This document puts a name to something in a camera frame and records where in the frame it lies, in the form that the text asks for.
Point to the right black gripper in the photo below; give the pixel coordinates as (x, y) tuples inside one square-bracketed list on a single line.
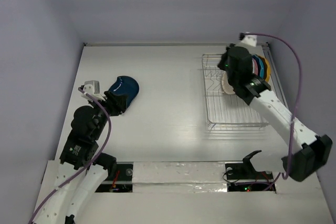
[(224, 61)]

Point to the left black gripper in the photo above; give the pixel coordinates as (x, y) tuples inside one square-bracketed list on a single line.
[(116, 102)]

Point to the dark blue plate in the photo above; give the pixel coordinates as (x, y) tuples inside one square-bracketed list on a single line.
[(125, 85)]

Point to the pink and cream plate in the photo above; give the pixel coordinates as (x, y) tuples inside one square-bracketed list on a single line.
[(227, 88)]

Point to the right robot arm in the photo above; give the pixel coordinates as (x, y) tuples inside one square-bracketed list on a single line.
[(307, 150)]

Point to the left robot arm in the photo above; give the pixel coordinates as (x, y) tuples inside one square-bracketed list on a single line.
[(83, 165)]

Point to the teal blue plate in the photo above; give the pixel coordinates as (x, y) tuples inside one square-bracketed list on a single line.
[(261, 66)]

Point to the yellow plate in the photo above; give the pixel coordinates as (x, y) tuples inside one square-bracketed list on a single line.
[(267, 69)]

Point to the silver foil strip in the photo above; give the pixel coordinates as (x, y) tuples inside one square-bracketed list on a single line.
[(178, 177)]

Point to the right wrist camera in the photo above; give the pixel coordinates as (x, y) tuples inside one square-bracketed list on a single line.
[(247, 40)]

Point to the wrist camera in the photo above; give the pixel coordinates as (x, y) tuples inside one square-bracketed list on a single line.
[(247, 40), (91, 89)]

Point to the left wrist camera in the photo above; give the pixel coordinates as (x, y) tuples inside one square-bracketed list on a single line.
[(91, 89)]

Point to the wire dish rack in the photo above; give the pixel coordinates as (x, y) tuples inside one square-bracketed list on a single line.
[(224, 110)]

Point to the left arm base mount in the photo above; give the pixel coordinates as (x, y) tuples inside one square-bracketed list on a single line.
[(120, 181)]

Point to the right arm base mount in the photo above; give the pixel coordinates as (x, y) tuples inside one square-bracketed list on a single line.
[(241, 178)]

